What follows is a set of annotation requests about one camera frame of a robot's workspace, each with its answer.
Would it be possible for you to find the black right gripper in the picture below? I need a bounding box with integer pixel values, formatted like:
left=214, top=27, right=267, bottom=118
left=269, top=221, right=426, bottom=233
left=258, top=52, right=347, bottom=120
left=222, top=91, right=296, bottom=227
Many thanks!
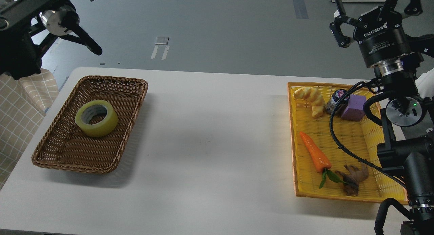
left=329, top=0, right=423, bottom=68

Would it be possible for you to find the yellow tape roll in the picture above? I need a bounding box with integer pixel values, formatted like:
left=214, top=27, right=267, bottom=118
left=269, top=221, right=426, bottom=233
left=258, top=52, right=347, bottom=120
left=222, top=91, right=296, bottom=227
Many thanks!
left=75, top=100, right=118, bottom=138

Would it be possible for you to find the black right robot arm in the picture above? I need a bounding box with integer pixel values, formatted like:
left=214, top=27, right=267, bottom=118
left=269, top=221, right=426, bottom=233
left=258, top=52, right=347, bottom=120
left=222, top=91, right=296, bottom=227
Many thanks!
left=330, top=0, right=434, bottom=235

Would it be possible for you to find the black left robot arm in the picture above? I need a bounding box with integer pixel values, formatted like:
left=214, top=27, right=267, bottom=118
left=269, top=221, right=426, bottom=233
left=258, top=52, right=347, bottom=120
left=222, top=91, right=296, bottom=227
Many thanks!
left=0, top=0, right=102, bottom=80

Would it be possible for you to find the person in white clothing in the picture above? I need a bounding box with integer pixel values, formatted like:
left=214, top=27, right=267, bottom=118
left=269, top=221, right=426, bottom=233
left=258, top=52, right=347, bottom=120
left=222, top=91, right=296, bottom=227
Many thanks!
left=415, top=68, right=434, bottom=98

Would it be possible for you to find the small dark jar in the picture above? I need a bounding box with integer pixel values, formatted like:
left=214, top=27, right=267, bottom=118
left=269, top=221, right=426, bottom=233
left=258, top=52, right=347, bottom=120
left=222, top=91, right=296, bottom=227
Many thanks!
left=324, top=89, right=349, bottom=115

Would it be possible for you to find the purple foam block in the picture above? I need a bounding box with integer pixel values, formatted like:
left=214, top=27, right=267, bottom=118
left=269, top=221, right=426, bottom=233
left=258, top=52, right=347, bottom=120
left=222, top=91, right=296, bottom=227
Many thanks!
left=340, top=94, right=367, bottom=122

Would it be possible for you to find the toy croissant bread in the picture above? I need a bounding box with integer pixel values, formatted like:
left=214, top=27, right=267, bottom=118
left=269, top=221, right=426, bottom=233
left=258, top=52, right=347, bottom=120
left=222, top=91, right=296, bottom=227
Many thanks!
left=293, top=87, right=326, bottom=119

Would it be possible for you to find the orange toy carrot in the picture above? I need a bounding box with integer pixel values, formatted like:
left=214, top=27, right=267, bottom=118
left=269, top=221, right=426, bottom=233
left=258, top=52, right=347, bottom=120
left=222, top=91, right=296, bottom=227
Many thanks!
left=299, top=132, right=347, bottom=189

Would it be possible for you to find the yellow plastic basket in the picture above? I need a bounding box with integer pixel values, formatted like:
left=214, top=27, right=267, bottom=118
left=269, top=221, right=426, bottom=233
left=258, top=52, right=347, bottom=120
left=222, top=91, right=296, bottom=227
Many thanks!
left=287, top=82, right=408, bottom=205

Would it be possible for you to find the brown ginger root toy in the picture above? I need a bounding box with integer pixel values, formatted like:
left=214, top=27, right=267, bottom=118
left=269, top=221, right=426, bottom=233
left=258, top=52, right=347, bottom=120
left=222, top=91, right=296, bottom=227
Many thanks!
left=335, top=162, right=369, bottom=196

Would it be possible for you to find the brown wicker basket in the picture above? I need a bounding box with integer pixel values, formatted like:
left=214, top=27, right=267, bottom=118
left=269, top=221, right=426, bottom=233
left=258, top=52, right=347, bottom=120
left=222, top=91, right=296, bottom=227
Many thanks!
left=31, top=75, right=148, bottom=174

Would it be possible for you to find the beige checkered cloth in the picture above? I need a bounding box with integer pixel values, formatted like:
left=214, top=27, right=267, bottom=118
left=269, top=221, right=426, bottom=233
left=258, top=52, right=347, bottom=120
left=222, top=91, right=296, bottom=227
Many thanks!
left=0, top=69, right=59, bottom=187

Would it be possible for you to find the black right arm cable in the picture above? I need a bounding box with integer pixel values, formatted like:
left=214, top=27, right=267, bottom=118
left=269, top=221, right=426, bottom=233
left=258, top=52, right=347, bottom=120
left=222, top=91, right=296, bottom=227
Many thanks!
left=329, top=81, right=407, bottom=190

